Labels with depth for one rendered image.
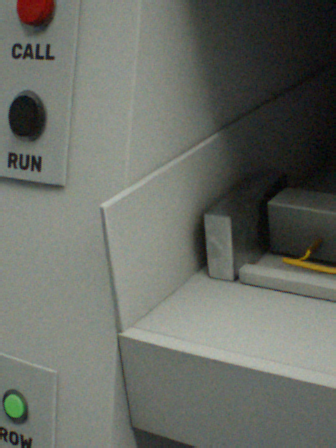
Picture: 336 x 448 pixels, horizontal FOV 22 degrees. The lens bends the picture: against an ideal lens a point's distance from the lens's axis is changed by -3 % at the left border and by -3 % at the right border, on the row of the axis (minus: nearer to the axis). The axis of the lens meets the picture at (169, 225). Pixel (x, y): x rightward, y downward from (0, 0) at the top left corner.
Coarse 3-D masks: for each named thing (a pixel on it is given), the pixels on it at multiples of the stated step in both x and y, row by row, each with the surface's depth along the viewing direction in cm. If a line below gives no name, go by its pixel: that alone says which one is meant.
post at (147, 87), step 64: (128, 0) 31; (192, 0) 33; (256, 0) 38; (320, 0) 43; (128, 64) 31; (192, 64) 34; (256, 64) 38; (320, 64) 44; (128, 128) 31; (192, 128) 35; (0, 192) 35; (64, 192) 33; (0, 256) 35; (64, 256) 33; (0, 320) 36; (64, 320) 34; (64, 384) 34
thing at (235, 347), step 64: (256, 128) 39; (320, 128) 45; (128, 192) 31; (192, 192) 35; (256, 192) 36; (320, 192) 42; (128, 256) 32; (192, 256) 36; (256, 256) 36; (320, 256) 35; (128, 320) 32; (192, 320) 33; (256, 320) 32; (320, 320) 32; (128, 384) 33; (192, 384) 31; (256, 384) 30; (320, 384) 28
